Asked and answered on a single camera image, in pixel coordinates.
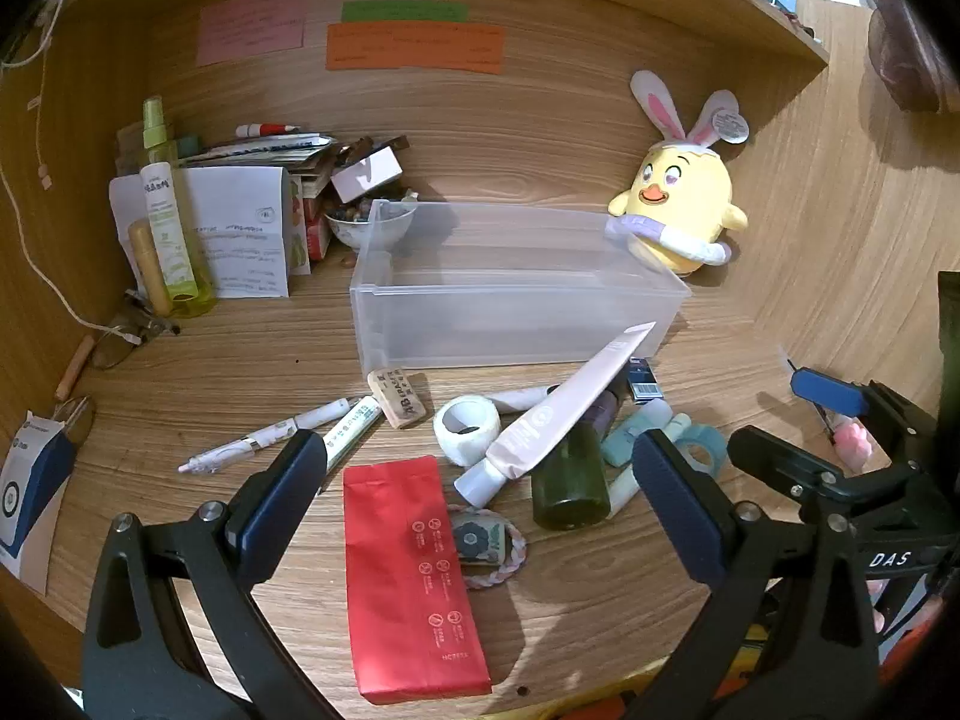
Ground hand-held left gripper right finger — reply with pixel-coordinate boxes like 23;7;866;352
622;427;880;720

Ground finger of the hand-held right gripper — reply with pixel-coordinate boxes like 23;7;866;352
727;426;848;500
791;367;871;418

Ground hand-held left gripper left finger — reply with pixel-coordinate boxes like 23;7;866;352
81;429;331;720

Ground white patterned pen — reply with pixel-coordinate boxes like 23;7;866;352
178;397;362;475

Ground blue tape roll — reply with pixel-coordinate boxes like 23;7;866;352
667;424;729;478

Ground teal small tube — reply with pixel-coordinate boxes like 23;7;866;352
600;398;674;467

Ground dark green spray bottle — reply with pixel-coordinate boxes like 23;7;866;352
532;424;611;530

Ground purple small bottle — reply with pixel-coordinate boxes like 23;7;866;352
583;388;626;437

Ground red paper packet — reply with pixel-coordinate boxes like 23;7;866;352
343;456;493;704

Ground white tape roll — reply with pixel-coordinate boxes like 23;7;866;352
433;394;502;467

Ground braided hair tie flower charm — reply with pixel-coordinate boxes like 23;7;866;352
448;506;527;590

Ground clear plastic storage bin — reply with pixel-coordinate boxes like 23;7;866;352
349;199;692;370

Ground white green glue stick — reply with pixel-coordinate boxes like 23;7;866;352
318;395;383;494

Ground dark blue small box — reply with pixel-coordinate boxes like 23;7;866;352
625;358;665;401

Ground pink cream tube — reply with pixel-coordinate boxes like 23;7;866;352
454;322;658;506

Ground wooden stamp block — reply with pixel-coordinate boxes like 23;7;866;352
367;364;429;430

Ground white tube red cap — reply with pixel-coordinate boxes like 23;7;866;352
490;384;560;414

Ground person's orange clothing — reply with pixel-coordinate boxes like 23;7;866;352
716;615;785;720

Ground round glass lens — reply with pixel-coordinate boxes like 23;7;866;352
52;395;95;452

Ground eyeglasses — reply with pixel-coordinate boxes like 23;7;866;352
90;306;182;372

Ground yellow chick plush toy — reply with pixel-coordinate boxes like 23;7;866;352
606;70;751;275

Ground white printed paper sheet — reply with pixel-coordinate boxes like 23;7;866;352
109;165;290;300

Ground blue white carton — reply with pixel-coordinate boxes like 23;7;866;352
0;410;77;595

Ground red green snack box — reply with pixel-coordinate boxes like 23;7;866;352
289;172;335;276

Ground white bowl of beads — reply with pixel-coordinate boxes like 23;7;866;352
324;199;418;251

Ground yellow green spray bottle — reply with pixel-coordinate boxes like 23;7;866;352
140;96;219;318

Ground white brown small box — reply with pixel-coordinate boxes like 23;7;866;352
330;136;410;203

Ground stack of flat packets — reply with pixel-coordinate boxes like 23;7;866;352
178;131;336;168

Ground dark brown object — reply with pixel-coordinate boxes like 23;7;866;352
868;0;955;115

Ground orange sticky note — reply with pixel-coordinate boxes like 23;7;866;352
325;22;507;76

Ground pink sticky note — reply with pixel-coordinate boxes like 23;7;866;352
196;0;307;68

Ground green sticky note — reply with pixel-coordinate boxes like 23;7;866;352
340;0;470;24

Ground pink bear keychain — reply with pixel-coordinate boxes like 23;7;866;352
831;418;875;470

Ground white cable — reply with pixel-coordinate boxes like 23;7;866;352
0;0;100;332

